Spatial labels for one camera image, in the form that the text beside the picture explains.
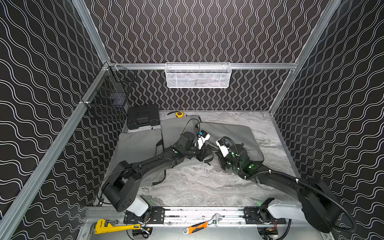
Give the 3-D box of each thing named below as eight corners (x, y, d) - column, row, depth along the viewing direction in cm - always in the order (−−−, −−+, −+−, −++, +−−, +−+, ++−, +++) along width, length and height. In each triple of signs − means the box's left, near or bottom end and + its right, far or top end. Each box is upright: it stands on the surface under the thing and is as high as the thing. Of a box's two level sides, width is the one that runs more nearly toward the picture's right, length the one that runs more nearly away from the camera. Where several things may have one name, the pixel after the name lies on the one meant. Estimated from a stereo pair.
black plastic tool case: (128, 130, 111) (125, 125, 106) (130, 110, 124) (127, 104, 119) (160, 125, 114) (158, 120, 109) (158, 106, 127) (157, 101, 122)
